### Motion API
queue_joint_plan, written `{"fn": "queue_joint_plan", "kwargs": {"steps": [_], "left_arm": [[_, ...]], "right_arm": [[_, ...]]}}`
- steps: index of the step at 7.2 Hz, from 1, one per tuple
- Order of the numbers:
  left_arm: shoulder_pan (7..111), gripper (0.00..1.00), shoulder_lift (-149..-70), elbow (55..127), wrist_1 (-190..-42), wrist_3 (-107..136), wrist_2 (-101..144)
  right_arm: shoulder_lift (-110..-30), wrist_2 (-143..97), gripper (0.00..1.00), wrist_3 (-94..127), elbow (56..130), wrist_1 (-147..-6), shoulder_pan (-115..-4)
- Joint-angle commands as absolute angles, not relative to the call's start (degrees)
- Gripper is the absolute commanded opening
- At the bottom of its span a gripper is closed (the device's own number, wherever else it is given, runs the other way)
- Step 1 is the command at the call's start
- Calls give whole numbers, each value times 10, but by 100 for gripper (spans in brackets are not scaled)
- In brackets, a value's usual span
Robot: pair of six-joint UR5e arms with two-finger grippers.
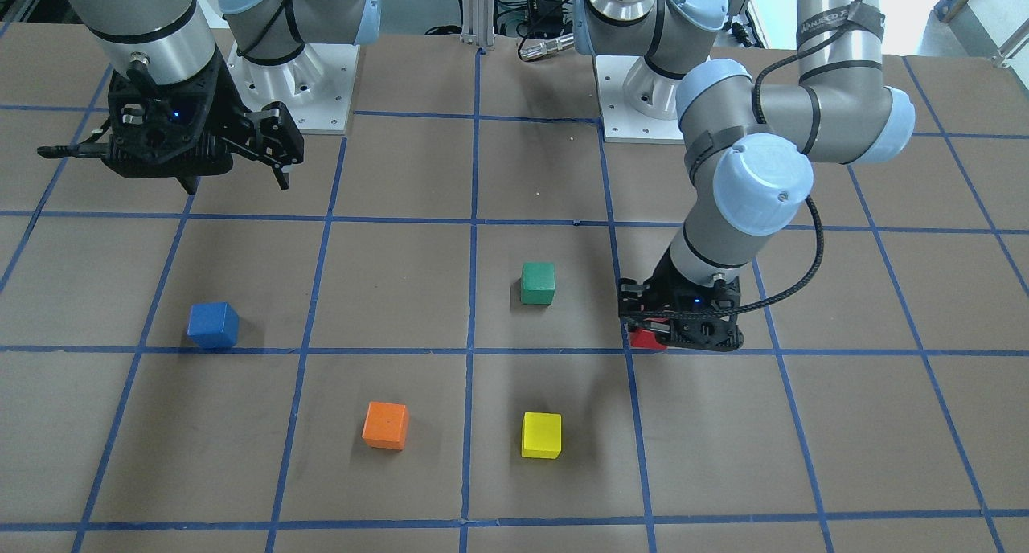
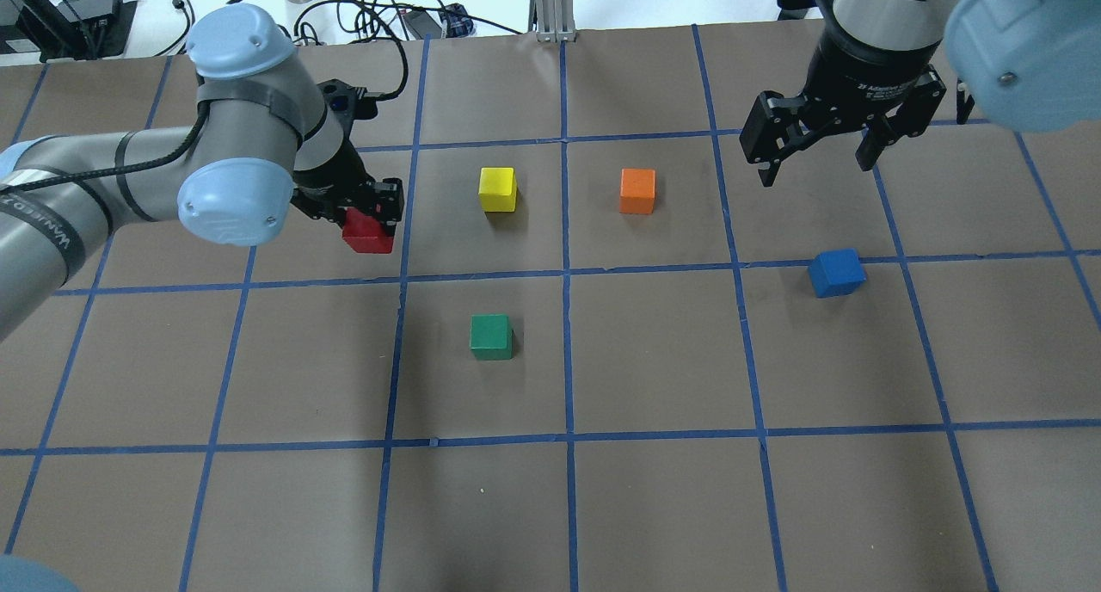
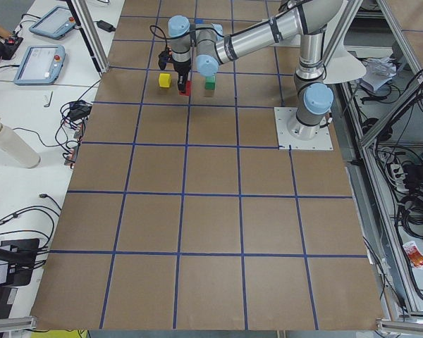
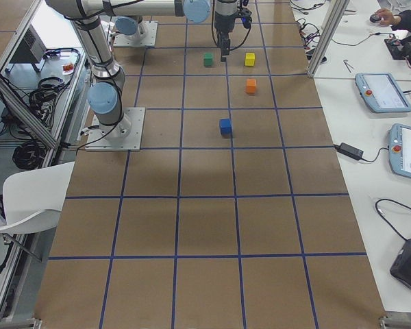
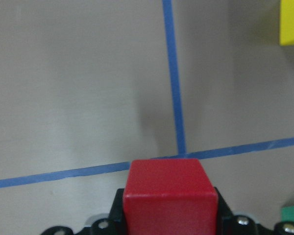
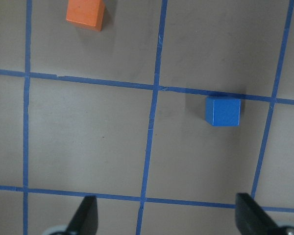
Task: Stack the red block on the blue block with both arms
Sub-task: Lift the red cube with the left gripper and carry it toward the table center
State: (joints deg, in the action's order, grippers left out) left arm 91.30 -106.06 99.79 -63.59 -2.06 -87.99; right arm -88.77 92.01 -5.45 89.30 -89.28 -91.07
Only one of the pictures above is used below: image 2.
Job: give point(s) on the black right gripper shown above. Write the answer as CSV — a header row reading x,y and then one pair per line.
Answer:
x,y
863,74

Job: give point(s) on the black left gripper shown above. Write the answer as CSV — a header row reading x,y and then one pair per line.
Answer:
x,y
341,172

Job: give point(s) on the red wooden block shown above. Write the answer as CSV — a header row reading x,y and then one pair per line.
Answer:
x,y
364,234

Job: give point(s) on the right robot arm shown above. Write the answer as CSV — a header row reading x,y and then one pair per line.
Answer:
x,y
1028,65

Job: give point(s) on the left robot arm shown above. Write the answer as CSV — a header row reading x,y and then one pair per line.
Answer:
x,y
266,139

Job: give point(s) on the yellow wooden block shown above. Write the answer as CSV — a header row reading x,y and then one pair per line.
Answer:
x,y
498,189

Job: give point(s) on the blue wooden block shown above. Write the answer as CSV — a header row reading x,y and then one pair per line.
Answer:
x,y
836,272

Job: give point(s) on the green wooden block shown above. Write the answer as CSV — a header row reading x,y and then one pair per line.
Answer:
x,y
491,337

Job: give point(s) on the orange wooden block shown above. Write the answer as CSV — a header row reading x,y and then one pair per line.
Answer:
x,y
638,191

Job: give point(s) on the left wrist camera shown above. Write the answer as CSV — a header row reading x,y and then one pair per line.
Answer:
x,y
349,104

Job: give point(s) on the aluminium frame post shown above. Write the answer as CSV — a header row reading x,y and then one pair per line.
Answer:
x,y
552,21

